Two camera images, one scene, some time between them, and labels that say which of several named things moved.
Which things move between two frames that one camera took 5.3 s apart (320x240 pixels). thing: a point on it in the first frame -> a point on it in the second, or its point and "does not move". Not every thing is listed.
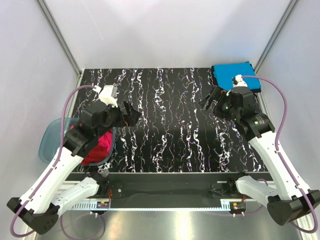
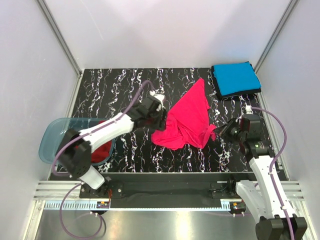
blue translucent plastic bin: [50, 138] does not move
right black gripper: [206, 103] -> [225, 130]
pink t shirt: [101, 151] -> [187, 122]
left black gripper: [131, 118] -> [161, 124]
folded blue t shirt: [224, 73] does not move
